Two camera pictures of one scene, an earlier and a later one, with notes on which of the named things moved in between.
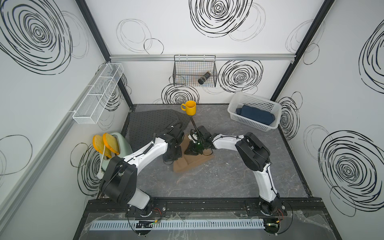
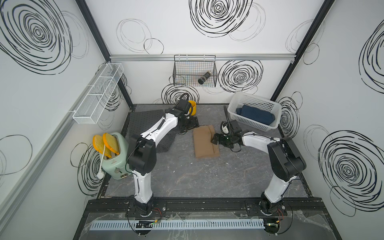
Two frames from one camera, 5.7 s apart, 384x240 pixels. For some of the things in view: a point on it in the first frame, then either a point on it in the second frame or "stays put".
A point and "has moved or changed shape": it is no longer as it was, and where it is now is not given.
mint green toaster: (124, 149) stays put
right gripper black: (191, 149) → (220, 142)
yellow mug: (190, 107) stays put
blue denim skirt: (256, 114) stays put
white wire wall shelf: (89, 110) stays put
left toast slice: (98, 142) stays put
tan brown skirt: (187, 161) has moved or changed shape
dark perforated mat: (143, 124) stays put
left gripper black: (167, 158) → (194, 123)
